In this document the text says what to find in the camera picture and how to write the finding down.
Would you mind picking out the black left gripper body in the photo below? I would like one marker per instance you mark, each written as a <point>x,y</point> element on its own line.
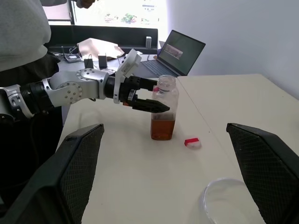
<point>126,88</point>

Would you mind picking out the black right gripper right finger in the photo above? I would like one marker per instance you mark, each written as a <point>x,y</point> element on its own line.
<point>273,172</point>

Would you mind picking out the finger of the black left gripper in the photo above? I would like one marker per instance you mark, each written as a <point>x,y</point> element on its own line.
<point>151,106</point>
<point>149,83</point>

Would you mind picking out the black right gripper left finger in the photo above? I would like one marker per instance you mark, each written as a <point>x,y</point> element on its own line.
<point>58,177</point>

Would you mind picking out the bottle with brown liquid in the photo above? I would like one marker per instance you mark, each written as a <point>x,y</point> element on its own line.
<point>164,126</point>

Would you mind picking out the small black box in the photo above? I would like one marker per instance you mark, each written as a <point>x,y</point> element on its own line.
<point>88,63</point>
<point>102,61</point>

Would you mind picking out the small grey box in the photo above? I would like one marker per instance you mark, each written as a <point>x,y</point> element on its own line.
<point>148,42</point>

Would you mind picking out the grey open laptop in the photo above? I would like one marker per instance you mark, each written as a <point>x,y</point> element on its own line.
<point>180,50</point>

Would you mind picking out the brown paper bag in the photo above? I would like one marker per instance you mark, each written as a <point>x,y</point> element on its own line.
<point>98,47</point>

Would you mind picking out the red and white bottle cap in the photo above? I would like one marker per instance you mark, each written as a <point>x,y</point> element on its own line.
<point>192,143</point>

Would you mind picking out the black desk partition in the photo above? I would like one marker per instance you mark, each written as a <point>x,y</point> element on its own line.
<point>105,33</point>

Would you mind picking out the black device with antenna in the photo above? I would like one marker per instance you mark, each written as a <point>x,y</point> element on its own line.
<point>73,58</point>

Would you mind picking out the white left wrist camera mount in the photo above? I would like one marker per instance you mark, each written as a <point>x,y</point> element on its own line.
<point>127,65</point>

